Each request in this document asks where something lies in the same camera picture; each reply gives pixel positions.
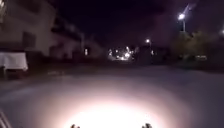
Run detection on grey asphalt road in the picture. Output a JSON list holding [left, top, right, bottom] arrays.
[[0, 64, 224, 128]]

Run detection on street lamp pole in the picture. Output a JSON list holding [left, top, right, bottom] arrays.
[[177, 12, 187, 34]]

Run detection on bushes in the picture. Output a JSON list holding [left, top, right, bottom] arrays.
[[171, 31, 224, 69]]

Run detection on pale building with windows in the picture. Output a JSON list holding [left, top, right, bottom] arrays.
[[0, 0, 84, 61]]

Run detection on white cloth covered table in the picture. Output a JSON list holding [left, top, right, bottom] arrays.
[[0, 51, 29, 81]]

